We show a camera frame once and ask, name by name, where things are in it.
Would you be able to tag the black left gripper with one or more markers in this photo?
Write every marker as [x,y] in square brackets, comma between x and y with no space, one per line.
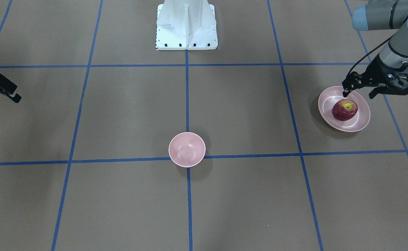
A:
[375,71]

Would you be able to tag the red apple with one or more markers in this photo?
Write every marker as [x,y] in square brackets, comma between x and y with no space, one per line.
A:
[344,109]

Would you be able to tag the pink bowl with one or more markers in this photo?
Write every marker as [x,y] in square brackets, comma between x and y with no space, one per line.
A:
[187,149]

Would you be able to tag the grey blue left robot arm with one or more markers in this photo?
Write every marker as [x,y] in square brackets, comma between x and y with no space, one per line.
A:
[385,15]

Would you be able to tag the pink plate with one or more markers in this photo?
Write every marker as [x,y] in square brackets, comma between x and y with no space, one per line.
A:
[326,102]

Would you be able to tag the brown paper table mat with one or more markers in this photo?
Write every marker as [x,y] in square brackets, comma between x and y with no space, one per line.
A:
[84,162]

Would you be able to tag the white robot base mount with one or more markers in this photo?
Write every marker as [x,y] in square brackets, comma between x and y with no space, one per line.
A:
[186,25]

